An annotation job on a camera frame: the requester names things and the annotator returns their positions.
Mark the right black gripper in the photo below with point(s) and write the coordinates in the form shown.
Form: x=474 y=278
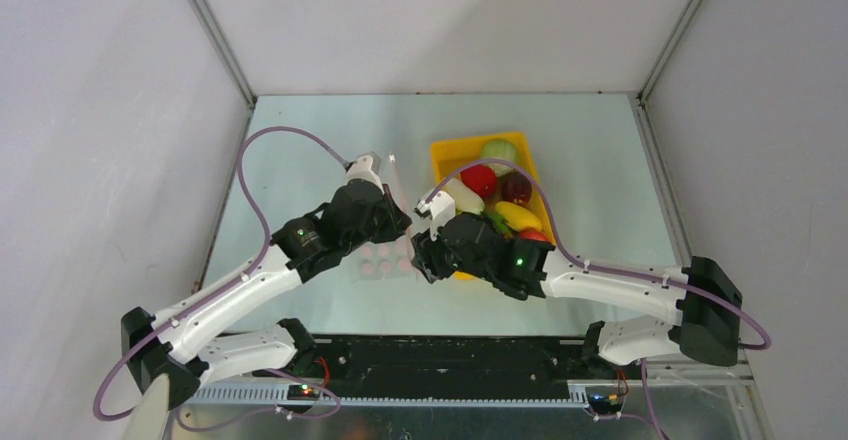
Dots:
x=429 y=257

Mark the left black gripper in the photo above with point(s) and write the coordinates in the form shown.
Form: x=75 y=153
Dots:
x=396 y=222

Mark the clear pink-dotted zip bag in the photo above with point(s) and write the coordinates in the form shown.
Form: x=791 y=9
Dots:
x=384 y=261

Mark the bright red apple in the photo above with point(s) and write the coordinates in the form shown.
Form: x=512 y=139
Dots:
x=533 y=234

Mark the yellow plastic tray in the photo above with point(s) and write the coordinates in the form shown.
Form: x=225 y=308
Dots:
x=451 y=154

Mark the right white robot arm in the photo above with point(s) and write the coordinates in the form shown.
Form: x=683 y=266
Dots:
x=691 y=310

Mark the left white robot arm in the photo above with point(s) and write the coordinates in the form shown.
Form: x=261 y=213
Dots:
x=187 y=342

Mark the green leafy vegetable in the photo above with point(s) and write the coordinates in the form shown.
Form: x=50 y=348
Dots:
x=499 y=224

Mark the white radish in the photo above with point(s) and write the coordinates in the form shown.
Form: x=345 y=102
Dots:
x=465 y=199

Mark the yellow mango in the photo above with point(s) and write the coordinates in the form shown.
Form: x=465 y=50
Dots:
x=518 y=218

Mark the red bell pepper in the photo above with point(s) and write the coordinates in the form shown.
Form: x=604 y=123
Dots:
x=480 y=179

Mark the dark red apple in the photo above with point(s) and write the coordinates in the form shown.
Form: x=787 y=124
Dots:
x=516 y=188

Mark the green cabbage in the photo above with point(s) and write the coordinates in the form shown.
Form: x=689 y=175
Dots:
x=502 y=155

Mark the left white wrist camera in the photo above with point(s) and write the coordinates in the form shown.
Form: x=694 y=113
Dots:
x=366 y=168

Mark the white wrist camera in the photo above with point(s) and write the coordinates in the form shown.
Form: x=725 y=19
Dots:
x=366 y=168
x=438 y=208

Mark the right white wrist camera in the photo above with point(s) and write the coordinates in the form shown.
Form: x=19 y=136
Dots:
x=438 y=208

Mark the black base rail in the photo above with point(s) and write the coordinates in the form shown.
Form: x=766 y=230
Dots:
x=417 y=367

